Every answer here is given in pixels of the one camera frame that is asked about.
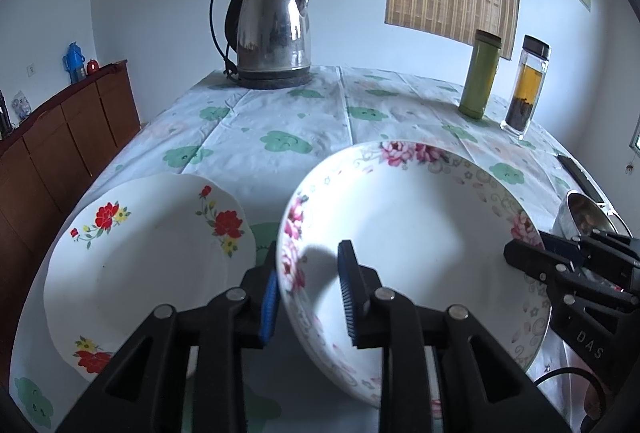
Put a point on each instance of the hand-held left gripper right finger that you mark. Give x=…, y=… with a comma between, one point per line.
x=345, y=293

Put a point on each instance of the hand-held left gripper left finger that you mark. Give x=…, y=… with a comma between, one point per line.
x=270, y=308

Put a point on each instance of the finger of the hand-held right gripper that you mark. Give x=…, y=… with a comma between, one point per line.
x=562, y=247
x=525, y=258

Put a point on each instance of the white enamel bowl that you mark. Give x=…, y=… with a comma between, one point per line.
x=580, y=213

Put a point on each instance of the white bowl with pink flowers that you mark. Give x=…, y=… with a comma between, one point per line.
x=425, y=238

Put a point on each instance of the black smartphone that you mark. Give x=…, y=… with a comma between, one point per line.
x=580, y=178

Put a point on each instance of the white plate with red flowers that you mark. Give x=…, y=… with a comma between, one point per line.
x=150, y=263

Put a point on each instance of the window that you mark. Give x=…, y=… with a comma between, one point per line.
x=636, y=135

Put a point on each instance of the glass tea bottle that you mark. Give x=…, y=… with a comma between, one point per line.
x=525, y=83

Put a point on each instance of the white tablecloth with green clouds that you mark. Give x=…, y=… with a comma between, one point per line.
x=300, y=113

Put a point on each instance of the green thermos flask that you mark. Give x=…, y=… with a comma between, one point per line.
x=477, y=73

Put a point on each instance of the black kettle base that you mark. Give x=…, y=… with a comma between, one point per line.
x=270, y=79

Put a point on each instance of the brown wooden cabinet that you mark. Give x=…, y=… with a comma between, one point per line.
x=50, y=153

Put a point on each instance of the stainless steel electric kettle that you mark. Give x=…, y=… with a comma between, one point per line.
x=270, y=28

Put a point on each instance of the small red object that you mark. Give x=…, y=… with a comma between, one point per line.
x=92, y=68

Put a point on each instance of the blue thermos bottle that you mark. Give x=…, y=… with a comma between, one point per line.
x=75, y=63

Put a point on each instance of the clear plastic bag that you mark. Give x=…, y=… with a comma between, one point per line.
x=21, y=105

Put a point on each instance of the dark object on cabinet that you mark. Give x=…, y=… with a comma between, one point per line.
x=4, y=118

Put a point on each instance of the white wall socket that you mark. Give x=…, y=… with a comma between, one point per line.
x=31, y=69

